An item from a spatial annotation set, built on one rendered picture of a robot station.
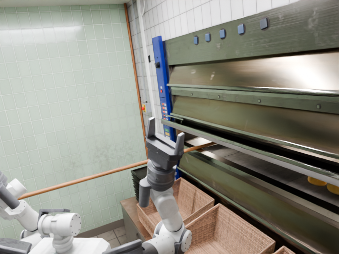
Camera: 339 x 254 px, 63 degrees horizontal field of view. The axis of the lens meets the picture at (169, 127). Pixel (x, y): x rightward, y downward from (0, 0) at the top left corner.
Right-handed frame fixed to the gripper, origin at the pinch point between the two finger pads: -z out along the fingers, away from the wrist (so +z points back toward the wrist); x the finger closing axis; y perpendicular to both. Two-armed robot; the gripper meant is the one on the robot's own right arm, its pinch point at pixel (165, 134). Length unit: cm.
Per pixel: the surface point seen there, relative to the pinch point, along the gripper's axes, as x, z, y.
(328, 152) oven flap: -36, 21, 64
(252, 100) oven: 9, 23, 89
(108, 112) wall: 179, 121, 122
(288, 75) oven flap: -7, 1, 81
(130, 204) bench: 97, 175, 80
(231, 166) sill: 12, 77, 92
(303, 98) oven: -17, 7, 76
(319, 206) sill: -43, 51, 67
